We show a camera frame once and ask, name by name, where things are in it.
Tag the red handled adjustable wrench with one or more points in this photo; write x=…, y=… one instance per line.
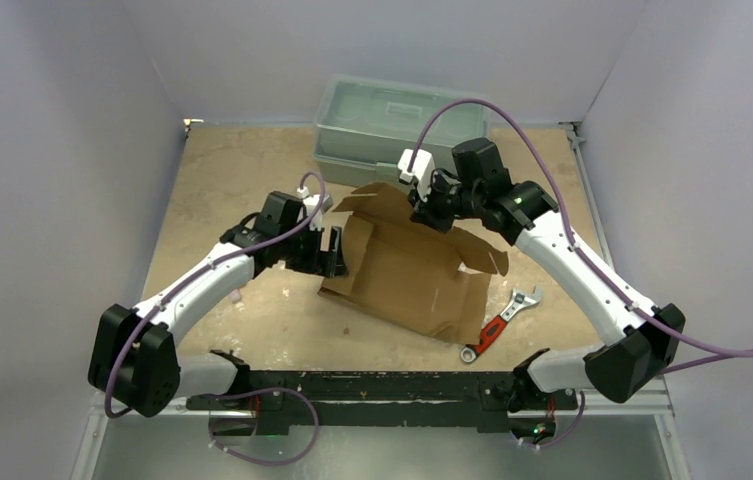
x=518, y=301

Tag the black metal base rail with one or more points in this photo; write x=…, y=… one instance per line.
x=489, y=402

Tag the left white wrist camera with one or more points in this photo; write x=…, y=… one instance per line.
x=314, y=203

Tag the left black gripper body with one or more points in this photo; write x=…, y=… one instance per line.
x=302, y=252

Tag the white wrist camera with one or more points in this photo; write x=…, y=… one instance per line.
x=416, y=167
x=314, y=203

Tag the brown cardboard box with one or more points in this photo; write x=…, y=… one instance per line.
x=409, y=275

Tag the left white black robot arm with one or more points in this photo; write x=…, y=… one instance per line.
x=134, y=358

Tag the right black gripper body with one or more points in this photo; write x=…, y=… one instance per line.
x=433, y=211

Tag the translucent green plastic toolbox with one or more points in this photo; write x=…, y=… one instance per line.
x=363, y=125

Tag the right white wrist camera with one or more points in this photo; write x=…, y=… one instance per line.
x=416, y=167

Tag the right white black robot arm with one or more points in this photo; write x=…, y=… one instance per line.
x=638, y=338

